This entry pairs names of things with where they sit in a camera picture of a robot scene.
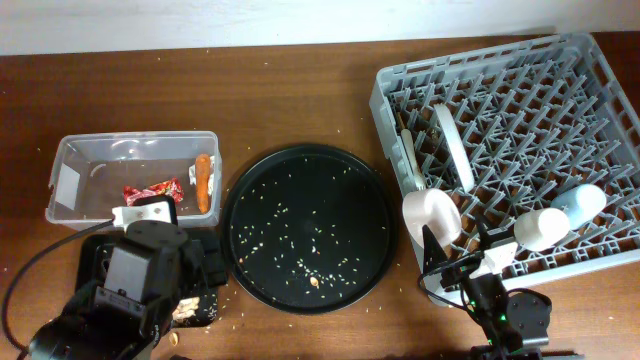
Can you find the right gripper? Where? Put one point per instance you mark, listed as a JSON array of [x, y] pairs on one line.
[[436, 256]]

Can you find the pink bowl with scraps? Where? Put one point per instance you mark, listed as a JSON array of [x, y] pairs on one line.
[[435, 209]]

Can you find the white round plate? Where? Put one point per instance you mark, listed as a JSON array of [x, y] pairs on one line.
[[455, 146]]

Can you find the white plastic fork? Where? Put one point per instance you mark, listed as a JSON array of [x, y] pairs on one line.
[[410, 151]]

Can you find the white cup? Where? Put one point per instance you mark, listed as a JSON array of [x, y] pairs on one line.
[[540, 229]]

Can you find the wooden chopstick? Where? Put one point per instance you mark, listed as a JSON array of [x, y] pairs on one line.
[[400, 122]]

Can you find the orange carrot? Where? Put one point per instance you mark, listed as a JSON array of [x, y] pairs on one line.
[[202, 175]]

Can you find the red snack wrapper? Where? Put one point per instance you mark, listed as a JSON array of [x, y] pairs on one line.
[[171, 188]]

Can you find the white tissue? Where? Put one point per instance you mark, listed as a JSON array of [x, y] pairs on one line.
[[192, 179]]

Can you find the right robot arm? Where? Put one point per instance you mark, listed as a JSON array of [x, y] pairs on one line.
[[514, 321]]

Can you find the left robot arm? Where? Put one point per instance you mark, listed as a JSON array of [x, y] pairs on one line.
[[146, 277]]

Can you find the grey dishwasher rack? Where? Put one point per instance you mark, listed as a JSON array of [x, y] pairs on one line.
[[536, 118]]

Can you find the black object at bottom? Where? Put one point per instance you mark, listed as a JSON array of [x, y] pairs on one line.
[[550, 356]]

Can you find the light blue cup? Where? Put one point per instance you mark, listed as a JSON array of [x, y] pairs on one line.
[[581, 204]]

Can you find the peanut on tray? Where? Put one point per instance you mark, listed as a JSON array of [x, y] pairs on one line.
[[314, 281]]

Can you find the round black serving tray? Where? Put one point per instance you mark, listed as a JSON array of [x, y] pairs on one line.
[[305, 211]]

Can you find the black rectangular tray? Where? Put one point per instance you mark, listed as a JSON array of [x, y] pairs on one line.
[[96, 253]]

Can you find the food scraps pile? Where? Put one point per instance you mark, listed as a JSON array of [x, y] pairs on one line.
[[186, 308]]

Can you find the peanut on table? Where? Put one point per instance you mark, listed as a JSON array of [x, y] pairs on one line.
[[174, 339]]

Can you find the clear plastic bin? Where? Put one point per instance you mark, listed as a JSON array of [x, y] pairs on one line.
[[90, 172]]

